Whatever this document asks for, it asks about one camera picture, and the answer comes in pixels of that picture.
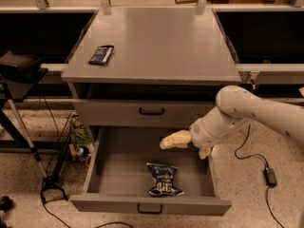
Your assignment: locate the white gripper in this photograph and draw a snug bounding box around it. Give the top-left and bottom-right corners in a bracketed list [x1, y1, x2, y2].
[160, 119, 218, 160]

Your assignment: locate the black power adapter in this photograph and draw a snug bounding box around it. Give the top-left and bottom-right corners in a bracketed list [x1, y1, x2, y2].
[264, 167, 277, 187]

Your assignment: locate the closed grey upper drawer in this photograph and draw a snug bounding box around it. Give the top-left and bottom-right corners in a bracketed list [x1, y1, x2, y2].
[73, 99, 214, 128]

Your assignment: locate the open grey lower drawer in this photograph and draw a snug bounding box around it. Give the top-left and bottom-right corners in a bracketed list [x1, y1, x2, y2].
[70, 127, 232, 216]

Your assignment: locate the black floor cable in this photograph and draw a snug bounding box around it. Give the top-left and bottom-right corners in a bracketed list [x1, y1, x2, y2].
[40, 190, 136, 228]

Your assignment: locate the green snack bag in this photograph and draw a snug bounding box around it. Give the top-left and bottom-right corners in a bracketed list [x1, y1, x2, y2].
[69, 115, 91, 146]

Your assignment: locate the black tripod stand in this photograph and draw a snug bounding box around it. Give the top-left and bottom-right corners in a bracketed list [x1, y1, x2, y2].
[0, 67, 68, 204]

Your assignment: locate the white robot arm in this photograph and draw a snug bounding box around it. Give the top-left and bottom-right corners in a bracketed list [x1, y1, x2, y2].
[160, 85, 304, 160]

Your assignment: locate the grey drawer cabinet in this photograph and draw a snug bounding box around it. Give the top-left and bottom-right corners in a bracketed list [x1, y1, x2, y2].
[63, 7, 241, 140]

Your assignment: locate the black wire basket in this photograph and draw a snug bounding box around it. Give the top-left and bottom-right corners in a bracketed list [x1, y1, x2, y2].
[51, 112, 94, 179]

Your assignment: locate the blue chip bag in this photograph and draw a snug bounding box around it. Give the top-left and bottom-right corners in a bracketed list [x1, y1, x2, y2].
[146, 162, 184, 197]

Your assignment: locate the black power cable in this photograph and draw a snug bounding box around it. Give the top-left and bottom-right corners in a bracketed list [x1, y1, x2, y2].
[234, 123, 286, 228]

